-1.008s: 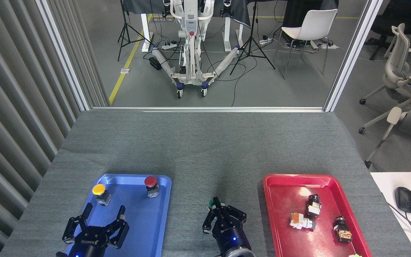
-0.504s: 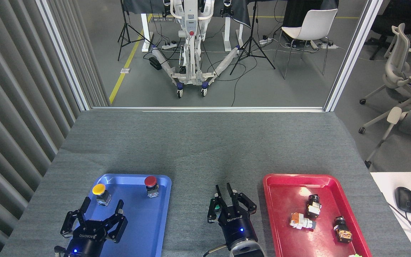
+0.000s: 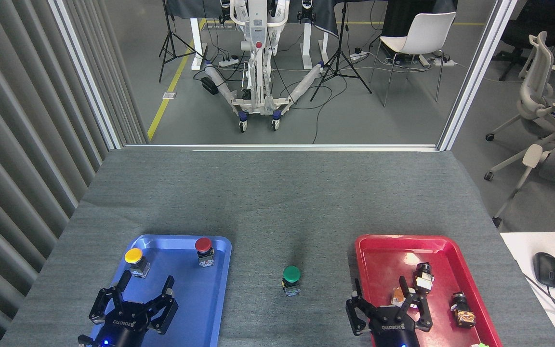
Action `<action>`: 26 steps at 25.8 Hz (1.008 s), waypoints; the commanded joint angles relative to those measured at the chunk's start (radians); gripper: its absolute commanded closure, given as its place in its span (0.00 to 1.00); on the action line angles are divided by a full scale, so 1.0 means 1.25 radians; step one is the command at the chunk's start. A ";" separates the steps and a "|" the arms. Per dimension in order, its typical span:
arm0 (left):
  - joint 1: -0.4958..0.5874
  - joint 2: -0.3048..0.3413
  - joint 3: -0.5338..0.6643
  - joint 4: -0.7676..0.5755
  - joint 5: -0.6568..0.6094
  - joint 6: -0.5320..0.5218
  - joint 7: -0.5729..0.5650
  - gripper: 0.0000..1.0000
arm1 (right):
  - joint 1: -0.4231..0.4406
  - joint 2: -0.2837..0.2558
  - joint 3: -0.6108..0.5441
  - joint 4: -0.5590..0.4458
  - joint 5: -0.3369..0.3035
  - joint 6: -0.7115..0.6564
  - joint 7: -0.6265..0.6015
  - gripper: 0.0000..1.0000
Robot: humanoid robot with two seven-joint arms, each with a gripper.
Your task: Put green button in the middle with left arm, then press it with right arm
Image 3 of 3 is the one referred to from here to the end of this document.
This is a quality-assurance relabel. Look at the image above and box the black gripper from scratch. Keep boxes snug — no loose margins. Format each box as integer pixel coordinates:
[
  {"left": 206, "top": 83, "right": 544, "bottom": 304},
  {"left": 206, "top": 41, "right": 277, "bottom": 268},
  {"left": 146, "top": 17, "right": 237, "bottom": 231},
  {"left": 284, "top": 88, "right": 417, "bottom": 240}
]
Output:
[
  {"left": 346, "top": 276, "right": 433, "bottom": 347},
  {"left": 90, "top": 271, "right": 179, "bottom": 347}
]

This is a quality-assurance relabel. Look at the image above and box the green push button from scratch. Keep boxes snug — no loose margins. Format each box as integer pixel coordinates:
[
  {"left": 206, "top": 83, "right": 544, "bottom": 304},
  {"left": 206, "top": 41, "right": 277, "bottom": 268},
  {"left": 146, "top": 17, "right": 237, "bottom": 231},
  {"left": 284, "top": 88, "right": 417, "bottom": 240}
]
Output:
[{"left": 281, "top": 266, "right": 302, "bottom": 296}]

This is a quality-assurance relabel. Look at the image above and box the yellow push button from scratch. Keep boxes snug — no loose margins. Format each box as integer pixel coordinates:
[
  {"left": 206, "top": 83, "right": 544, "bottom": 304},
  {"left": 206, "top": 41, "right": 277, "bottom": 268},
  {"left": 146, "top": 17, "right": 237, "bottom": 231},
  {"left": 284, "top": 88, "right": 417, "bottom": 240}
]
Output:
[{"left": 124, "top": 248, "right": 151, "bottom": 279}]

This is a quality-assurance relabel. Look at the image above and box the red push button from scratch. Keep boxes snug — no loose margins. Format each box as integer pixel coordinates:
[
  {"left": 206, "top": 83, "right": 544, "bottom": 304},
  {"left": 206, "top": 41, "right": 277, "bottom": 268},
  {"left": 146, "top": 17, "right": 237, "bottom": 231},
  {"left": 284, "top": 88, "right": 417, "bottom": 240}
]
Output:
[{"left": 195, "top": 237, "right": 215, "bottom": 268}]

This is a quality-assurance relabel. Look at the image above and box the red plastic tray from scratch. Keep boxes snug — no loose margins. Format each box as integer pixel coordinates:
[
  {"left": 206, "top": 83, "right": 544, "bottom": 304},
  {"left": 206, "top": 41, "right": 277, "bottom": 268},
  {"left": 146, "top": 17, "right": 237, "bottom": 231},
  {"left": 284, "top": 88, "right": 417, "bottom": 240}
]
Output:
[{"left": 355, "top": 234, "right": 503, "bottom": 347}]

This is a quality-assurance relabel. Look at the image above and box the blue plastic tray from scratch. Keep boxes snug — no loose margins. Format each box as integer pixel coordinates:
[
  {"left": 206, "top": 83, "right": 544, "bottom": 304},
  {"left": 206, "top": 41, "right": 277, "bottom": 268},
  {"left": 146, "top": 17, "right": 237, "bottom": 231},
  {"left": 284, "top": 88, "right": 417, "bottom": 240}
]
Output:
[{"left": 97, "top": 234, "right": 233, "bottom": 347}]

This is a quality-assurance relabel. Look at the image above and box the white desk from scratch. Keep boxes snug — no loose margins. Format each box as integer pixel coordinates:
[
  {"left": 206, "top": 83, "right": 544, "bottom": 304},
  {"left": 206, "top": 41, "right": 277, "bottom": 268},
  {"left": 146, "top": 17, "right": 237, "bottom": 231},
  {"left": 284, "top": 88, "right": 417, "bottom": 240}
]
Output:
[{"left": 500, "top": 232, "right": 555, "bottom": 347}]

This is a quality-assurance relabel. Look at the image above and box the black computer mouse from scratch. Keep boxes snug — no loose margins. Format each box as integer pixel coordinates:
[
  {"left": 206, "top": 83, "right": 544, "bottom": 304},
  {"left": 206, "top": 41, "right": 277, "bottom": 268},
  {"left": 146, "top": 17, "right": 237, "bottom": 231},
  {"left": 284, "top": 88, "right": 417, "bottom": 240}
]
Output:
[{"left": 533, "top": 252, "right": 555, "bottom": 288}]

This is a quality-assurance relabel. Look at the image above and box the black tripod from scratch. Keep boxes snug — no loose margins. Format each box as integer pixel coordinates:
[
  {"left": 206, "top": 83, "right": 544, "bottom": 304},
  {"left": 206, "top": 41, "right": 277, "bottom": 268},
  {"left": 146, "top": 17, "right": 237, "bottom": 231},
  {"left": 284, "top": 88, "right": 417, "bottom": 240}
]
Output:
[
  {"left": 310, "top": 0, "right": 372, "bottom": 102},
  {"left": 159, "top": 0, "right": 206, "bottom": 82}
]

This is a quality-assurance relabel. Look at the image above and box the white mesh office chair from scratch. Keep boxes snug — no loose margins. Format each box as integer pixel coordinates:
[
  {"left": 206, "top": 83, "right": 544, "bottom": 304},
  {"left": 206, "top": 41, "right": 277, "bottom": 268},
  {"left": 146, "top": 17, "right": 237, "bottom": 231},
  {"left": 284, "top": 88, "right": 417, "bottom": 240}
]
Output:
[{"left": 484, "top": 31, "right": 555, "bottom": 143}]

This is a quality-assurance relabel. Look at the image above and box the white table leg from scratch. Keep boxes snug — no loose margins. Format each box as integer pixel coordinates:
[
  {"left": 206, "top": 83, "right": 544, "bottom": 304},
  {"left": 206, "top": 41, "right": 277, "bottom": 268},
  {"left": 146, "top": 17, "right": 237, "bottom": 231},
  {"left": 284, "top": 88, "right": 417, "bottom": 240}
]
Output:
[
  {"left": 302, "top": 22, "right": 329, "bottom": 69},
  {"left": 190, "top": 18, "right": 208, "bottom": 71}
]

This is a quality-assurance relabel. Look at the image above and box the white chair with metal legs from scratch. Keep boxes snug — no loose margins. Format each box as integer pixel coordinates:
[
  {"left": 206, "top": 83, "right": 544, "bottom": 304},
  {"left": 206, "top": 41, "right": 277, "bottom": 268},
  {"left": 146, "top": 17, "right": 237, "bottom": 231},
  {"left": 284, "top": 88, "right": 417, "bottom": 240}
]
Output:
[{"left": 369, "top": 12, "right": 457, "bottom": 107}]

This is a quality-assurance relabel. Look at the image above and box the white stand on wheels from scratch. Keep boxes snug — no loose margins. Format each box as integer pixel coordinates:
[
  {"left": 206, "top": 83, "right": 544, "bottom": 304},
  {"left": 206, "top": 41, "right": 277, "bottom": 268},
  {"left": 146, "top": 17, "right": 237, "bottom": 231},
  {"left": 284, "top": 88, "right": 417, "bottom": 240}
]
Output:
[{"left": 204, "top": 0, "right": 326, "bottom": 133}]

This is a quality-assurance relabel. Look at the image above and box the black office chair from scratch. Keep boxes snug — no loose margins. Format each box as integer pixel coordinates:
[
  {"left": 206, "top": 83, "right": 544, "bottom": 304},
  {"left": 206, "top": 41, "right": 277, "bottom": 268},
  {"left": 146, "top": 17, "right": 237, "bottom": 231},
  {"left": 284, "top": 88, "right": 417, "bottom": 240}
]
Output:
[{"left": 492, "top": 0, "right": 555, "bottom": 81}]

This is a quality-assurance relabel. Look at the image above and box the white and orange switch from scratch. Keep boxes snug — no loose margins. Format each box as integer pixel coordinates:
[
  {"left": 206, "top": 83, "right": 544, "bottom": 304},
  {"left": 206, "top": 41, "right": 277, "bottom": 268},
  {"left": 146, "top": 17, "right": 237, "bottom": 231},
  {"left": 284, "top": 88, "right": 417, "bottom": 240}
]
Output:
[{"left": 392, "top": 287, "right": 415, "bottom": 309}]

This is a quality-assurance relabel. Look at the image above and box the black knob switch white base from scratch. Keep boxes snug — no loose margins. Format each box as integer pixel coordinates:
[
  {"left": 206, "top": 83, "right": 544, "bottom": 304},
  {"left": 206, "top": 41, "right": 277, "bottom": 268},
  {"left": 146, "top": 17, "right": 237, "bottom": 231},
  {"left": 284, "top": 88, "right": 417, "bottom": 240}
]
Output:
[{"left": 413, "top": 263, "right": 435, "bottom": 294}]

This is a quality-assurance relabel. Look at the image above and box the black switch with brown base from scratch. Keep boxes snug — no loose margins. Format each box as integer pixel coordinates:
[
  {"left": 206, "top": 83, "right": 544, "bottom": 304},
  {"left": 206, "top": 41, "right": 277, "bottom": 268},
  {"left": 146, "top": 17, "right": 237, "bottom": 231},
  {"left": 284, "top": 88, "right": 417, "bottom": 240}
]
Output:
[{"left": 451, "top": 292, "right": 476, "bottom": 328}]

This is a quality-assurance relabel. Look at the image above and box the black desk cable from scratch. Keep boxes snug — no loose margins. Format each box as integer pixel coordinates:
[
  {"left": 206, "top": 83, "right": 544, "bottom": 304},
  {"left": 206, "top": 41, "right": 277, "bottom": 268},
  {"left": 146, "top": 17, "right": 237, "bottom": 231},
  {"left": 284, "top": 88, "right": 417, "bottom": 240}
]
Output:
[{"left": 523, "top": 275, "right": 555, "bottom": 338}]

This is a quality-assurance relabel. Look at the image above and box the silver horizontal rail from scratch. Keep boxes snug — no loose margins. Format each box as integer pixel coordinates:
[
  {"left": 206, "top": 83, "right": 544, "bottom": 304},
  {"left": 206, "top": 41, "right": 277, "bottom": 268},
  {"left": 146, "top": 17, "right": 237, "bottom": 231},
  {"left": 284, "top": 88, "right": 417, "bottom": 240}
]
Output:
[{"left": 123, "top": 143, "right": 439, "bottom": 152}]

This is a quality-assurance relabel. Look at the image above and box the silver post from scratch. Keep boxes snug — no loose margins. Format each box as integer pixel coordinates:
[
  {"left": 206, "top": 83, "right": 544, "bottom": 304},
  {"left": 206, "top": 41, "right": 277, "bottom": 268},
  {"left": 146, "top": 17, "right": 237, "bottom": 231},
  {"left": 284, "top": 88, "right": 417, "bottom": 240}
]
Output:
[
  {"left": 437, "top": 0, "right": 518, "bottom": 151},
  {"left": 49, "top": 0, "right": 124, "bottom": 150}
]

